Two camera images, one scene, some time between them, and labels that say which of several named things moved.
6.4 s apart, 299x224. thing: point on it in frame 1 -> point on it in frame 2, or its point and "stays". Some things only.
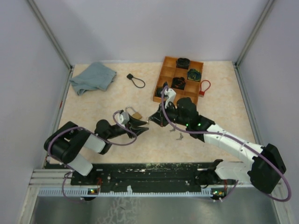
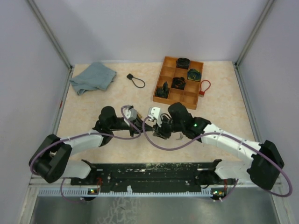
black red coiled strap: x=179 y=83 stays
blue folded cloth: x=97 y=75 stays
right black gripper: x=159 y=120 -> x=160 y=132
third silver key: x=181 y=136 stays
